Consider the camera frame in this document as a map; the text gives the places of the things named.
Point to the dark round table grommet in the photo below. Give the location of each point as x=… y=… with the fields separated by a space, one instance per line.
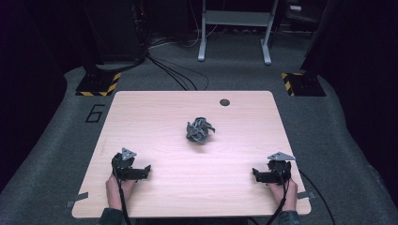
x=224 y=102

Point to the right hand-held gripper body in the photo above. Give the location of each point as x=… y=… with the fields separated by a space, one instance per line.
x=280 y=170

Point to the black cabinet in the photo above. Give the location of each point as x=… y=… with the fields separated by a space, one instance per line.
x=115 y=31

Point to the black stand base hazard stripes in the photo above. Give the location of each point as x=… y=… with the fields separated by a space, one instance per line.
x=97 y=84
x=305 y=84

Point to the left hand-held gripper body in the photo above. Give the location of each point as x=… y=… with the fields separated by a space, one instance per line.
x=122 y=167

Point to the gray knitted cloth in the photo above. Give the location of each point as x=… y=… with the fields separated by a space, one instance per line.
x=198 y=131

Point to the gray tape strip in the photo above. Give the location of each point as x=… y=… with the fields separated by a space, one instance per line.
x=306 y=195
x=76 y=199

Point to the person's right hand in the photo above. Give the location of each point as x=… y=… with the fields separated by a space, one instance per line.
x=288 y=197

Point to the white metal desk frame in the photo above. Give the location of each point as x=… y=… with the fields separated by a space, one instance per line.
x=234 y=18

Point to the person's left hand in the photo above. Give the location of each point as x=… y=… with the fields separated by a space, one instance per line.
x=113 y=193

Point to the black stand column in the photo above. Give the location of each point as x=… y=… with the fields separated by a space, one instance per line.
x=316 y=40

